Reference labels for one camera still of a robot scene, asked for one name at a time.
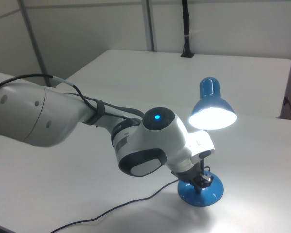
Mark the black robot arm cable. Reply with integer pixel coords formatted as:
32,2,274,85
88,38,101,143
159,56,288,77
0,73,146,122

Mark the grey partition post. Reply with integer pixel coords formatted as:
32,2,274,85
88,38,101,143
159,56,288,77
142,0,159,52
17,0,52,87

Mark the black lamp power cable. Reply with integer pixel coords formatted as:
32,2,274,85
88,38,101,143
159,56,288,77
49,180,180,233

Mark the black wall cable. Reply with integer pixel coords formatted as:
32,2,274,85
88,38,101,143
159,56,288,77
283,96,291,121

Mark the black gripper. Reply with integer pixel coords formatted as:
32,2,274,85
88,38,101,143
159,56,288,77
171,163,214,195

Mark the blue desk lamp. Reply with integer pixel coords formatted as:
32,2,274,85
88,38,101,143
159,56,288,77
177,77,239,207

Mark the black clamped pole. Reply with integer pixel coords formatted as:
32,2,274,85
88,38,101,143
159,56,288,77
180,0,195,58

